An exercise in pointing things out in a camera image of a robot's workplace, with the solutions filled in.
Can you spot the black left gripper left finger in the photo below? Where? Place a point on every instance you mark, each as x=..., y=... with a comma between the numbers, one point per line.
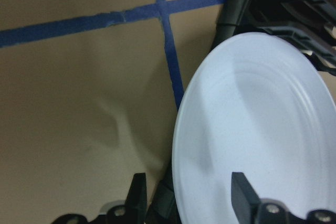
x=136, y=201

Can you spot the light blue plate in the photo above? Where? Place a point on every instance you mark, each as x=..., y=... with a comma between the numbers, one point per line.
x=255, y=105

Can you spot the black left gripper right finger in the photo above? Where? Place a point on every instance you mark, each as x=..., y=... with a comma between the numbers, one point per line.
x=244, y=199

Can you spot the black dish rack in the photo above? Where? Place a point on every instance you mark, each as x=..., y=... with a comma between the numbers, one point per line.
x=304, y=23

